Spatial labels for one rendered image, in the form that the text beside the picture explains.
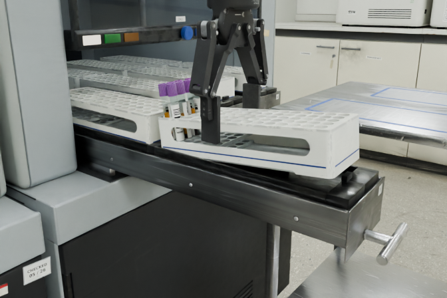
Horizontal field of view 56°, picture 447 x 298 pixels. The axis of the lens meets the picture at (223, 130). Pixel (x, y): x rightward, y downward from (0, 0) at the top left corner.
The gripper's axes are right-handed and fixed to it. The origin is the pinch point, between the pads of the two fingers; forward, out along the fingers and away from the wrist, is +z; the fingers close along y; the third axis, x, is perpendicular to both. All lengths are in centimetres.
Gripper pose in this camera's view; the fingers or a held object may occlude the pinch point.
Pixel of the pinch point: (232, 120)
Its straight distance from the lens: 65.4
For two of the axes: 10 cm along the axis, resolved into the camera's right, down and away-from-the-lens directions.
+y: 6.0, -2.3, 7.7
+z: 0.0, 9.6, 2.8
